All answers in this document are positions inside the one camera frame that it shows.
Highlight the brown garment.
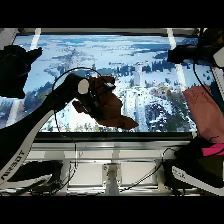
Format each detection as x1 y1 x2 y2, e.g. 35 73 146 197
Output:
71 75 140 131

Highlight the pink garment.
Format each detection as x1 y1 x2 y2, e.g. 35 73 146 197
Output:
182 84 224 145

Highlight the black garment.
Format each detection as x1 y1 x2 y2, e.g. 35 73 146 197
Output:
0 44 44 100

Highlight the magenta garment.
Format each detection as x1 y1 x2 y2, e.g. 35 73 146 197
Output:
200 143 224 158

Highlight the silver frame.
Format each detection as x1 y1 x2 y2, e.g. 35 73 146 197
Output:
0 131 224 196

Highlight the black cable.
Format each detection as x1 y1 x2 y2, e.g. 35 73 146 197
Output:
50 66 105 134
119 147 178 193

